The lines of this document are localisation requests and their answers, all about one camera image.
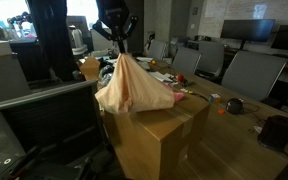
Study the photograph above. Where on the grey office chair near robot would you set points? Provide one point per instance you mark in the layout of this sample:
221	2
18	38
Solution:
53	131

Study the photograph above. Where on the peach cloth garment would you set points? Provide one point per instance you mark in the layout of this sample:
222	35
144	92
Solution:
132	89

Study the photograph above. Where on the large cardboard box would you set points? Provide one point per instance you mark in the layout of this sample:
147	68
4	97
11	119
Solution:
151	144

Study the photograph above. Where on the rubiks cube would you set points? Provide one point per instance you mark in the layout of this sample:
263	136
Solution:
215	98

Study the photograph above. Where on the pink cloth garment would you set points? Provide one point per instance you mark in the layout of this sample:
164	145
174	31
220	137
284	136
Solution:
178	96

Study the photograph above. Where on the grey chair across table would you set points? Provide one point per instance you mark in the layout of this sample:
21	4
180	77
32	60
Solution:
253	74
186	60

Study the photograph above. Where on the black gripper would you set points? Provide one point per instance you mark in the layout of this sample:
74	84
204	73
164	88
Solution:
114	14

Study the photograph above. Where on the small open cardboard box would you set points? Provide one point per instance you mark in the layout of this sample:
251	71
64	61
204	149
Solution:
90	68

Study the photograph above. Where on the black round speaker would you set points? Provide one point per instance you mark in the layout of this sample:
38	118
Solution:
234	106

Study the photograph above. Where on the stack of white papers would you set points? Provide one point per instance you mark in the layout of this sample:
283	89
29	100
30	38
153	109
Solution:
161	77

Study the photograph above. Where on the red ball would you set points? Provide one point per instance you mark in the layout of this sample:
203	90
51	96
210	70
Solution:
180	77

